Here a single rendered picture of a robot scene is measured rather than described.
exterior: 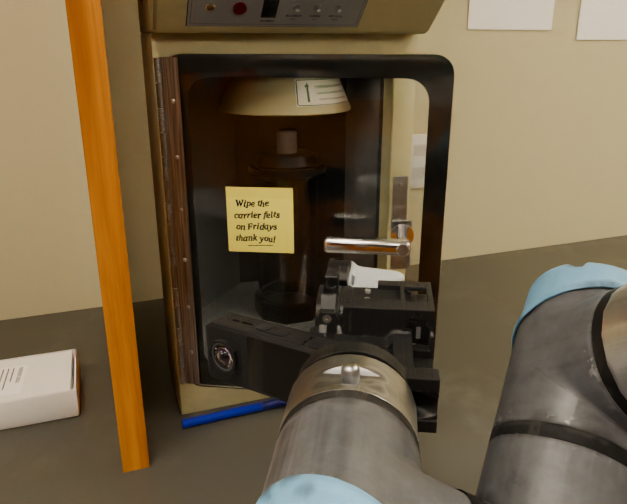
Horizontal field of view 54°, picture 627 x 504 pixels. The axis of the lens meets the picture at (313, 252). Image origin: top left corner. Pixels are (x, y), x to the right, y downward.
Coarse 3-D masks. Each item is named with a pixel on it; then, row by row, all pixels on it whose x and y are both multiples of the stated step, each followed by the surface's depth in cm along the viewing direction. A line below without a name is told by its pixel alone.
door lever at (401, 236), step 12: (396, 228) 67; (408, 228) 67; (324, 240) 64; (336, 240) 64; (348, 240) 63; (360, 240) 63; (372, 240) 63; (384, 240) 63; (396, 240) 63; (408, 240) 63; (336, 252) 64; (348, 252) 64; (360, 252) 64; (372, 252) 63; (384, 252) 63; (396, 252) 63; (408, 252) 63
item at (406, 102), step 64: (192, 64) 64; (256, 64) 63; (320, 64) 63; (384, 64) 62; (448, 64) 61; (192, 128) 66; (256, 128) 66; (320, 128) 65; (384, 128) 64; (448, 128) 63; (192, 192) 69; (320, 192) 67; (384, 192) 66; (192, 256) 71; (256, 256) 70; (320, 256) 70; (384, 256) 69
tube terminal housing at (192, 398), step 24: (144, 0) 66; (144, 24) 69; (144, 48) 72; (168, 48) 66; (192, 48) 66; (216, 48) 67; (240, 48) 68; (264, 48) 69; (288, 48) 70; (312, 48) 71; (336, 48) 72; (360, 48) 73; (384, 48) 74; (408, 48) 75; (144, 72) 75; (168, 264) 74; (168, 288) 77; (168, 312) 81; (168, 336) 85; (192, 384) 79; (192, 408) 80
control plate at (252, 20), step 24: (192, 0) 60; (216, 0) 60; (240, 0) 61; (288, 0) 63; (312, 0) 64; (336, 0) 64; (360, 0) 65; (192, 24) 62; (216, 24) 63; (240, 24) 64; (264, 24) 65; (288, 24) 66; (312, 24) 67; (336, 24) 67
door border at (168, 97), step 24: (168, 72) 65; (168, 96) 66; (168, 120) 66; (168, 144) 67; (168, 192) 69; (168, 240) 71; (192, 288) 73; (192, 312) 74; (192, 336) 75; (192, 360) 76
